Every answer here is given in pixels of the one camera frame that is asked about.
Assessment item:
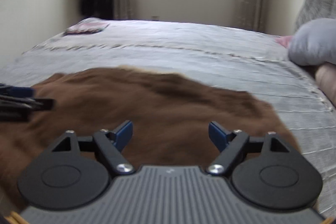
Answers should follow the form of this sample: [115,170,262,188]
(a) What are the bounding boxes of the bed with grey bedspread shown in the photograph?
[0,17,336,219]

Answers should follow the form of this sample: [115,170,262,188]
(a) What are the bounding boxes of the folded patterned cloth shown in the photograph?
[63,22,111,36]

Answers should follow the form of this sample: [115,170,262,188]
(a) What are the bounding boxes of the brown jacket with fleece collar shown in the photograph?
[0,65,302,214]

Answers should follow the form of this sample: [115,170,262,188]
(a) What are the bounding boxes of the pink pillow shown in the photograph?
[275,35,336,108]

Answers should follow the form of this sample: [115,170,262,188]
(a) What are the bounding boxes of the grey quilted pillow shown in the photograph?
[294,0,336,31]

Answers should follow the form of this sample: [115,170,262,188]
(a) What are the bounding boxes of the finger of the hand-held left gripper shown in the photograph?
[0,84,56,123]

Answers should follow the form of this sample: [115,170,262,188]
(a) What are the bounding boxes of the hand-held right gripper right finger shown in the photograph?
[206,121,292,176]

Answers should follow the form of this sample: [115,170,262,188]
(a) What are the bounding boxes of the light grey pillow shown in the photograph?
[288,18,336,66]

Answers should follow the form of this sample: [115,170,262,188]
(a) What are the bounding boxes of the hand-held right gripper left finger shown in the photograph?
[51,120,136,176]

